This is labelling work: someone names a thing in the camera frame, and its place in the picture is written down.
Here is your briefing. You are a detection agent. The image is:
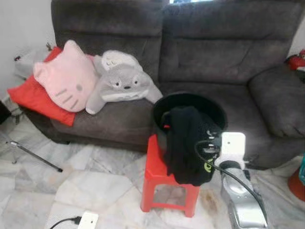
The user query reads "black garment yellow-green mark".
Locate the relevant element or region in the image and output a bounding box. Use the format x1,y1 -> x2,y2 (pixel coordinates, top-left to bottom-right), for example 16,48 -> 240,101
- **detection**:
162,106 -> 222,187

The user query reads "red fire extinguisher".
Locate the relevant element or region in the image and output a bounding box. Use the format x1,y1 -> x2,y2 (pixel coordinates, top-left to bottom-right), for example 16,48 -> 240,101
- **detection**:
286,50 -> 305,71

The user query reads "red waste bin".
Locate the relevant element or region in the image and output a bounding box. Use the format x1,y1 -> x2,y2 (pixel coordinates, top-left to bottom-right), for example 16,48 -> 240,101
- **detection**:
287,169 -> 305,201

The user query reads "black plastic bucket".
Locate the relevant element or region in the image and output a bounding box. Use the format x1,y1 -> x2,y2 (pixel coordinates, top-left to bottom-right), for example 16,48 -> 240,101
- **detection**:
152,92 -> 228,153

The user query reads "dark grey fabric sofa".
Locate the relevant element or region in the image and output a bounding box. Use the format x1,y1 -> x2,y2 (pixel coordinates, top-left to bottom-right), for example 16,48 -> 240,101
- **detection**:
21,0 -> 305,168

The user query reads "red plastic stool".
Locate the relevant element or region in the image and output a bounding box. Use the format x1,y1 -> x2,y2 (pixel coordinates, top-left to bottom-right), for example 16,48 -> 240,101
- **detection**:
141,135 -> 201,218

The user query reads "grey Totoro plush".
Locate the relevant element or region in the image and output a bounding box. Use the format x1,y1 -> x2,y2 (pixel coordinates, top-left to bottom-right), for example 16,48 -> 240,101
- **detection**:
86,50 -> 163,115

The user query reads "pink cat face pillow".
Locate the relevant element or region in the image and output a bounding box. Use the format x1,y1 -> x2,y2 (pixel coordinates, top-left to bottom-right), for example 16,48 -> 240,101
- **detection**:
33,40 -> 100,113

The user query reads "red cushion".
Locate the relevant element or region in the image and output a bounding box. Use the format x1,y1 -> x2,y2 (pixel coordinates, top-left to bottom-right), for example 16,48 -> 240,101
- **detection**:
7,46 -> 77,127

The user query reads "steel clothes rack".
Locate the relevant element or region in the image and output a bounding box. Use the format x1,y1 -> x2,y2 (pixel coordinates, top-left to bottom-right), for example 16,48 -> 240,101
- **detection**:
10,141 -> 63,172

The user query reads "grey cloth bundle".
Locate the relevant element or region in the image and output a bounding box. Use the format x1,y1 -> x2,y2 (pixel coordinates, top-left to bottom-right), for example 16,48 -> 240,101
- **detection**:
14,45 -> 52,79

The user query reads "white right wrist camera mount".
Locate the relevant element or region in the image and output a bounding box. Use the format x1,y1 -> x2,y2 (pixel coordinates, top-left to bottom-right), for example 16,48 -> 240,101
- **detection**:
220,132 -> 246,166

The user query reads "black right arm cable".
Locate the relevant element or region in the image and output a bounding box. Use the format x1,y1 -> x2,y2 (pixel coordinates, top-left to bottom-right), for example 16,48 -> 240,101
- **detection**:
194,138 -> 267,229

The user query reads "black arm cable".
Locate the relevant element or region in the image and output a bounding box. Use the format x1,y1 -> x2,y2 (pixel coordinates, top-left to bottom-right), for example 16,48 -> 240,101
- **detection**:
49,216 -> 81,229
194,138 -> 267,229

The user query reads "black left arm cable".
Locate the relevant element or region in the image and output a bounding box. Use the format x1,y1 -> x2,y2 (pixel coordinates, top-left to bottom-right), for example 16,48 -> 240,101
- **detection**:
49,216 -> 81,229

